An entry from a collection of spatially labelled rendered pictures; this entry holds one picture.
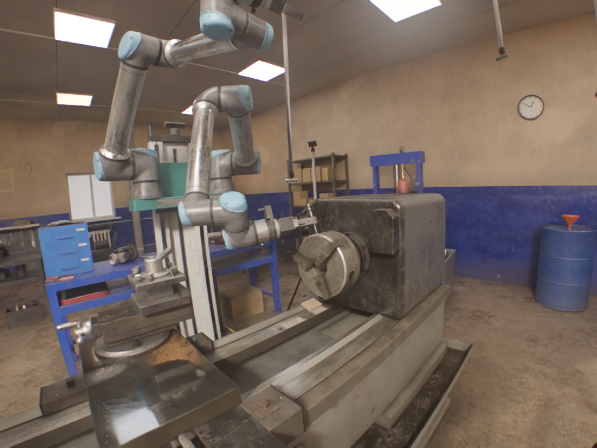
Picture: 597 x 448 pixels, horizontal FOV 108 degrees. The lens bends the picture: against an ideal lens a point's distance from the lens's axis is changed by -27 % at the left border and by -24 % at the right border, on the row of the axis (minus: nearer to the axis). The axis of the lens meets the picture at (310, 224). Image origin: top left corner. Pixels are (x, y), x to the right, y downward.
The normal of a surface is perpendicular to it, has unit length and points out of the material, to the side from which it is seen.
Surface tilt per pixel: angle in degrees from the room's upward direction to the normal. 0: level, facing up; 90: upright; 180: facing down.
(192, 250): 90
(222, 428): 0
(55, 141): 90
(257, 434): 0
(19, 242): 90
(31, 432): 0
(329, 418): 90
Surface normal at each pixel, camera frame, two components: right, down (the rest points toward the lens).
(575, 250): -0.51, 0.13
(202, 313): 0.71, 0.05
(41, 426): -0.05, -0.99
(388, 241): -0.69, 0.12
